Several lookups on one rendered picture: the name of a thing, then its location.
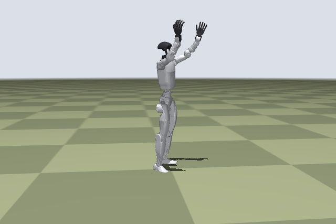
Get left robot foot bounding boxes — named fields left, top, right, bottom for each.
left=162, top=158, right=177, bottom=164

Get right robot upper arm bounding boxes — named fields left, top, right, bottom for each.
left=157, top=54, right=175, bottom=70

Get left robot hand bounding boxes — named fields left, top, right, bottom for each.
left=195, top=22, right=207, bottom=40

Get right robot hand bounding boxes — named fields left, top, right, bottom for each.
left=173, top=20, right=185, bottom=42

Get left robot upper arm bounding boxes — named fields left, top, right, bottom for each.
left=173, top=50, right=191, bottom=66

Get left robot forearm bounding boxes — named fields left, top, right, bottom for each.
left=187, top=36, right=200, bottom=52

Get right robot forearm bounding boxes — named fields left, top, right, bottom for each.
left=166, top=37, right=182, bottom=59

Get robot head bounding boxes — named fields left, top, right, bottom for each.
left=158, top=42, right=172, bottom=61

